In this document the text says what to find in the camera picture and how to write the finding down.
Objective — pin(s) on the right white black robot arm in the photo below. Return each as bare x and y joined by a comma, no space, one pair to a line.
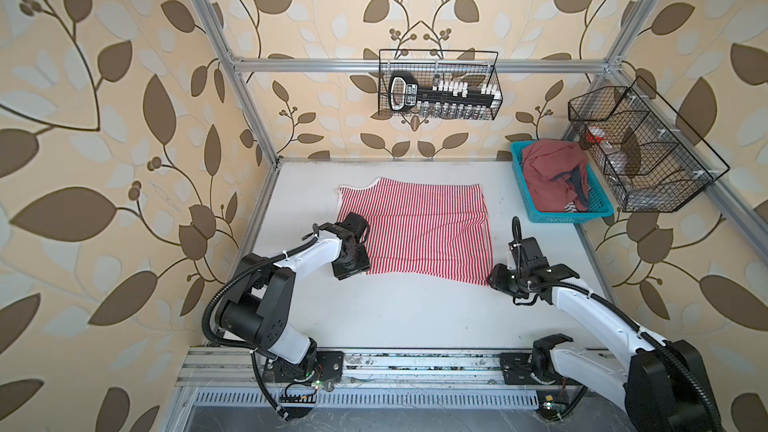
661,385

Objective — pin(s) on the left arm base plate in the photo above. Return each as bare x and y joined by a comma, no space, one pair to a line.
323,366

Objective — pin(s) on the black tool with vials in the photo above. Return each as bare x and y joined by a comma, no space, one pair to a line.
441,98

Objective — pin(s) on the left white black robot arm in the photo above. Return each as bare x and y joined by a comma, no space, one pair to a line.
252,309

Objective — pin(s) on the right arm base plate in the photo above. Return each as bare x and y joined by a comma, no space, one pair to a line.
531,368

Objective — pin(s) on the maroon tank top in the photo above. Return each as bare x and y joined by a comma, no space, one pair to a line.
555,173

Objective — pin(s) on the black wire basket wall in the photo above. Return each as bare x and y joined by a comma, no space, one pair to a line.
470,65
656,157

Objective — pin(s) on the aluminium front rail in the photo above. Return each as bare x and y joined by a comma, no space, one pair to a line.
402,368

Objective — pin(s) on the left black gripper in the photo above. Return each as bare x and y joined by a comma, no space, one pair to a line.
365,265

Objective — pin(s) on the teal plastic basket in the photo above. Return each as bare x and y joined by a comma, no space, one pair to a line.
600,205

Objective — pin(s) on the black wire basket right wall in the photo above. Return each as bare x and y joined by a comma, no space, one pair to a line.
656,157

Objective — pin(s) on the black wire basket back wall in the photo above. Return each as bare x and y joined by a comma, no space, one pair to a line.
470,65

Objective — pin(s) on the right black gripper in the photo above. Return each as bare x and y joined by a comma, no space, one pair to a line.
495,279

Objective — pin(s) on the red white striped tank top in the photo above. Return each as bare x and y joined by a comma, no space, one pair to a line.
441,231

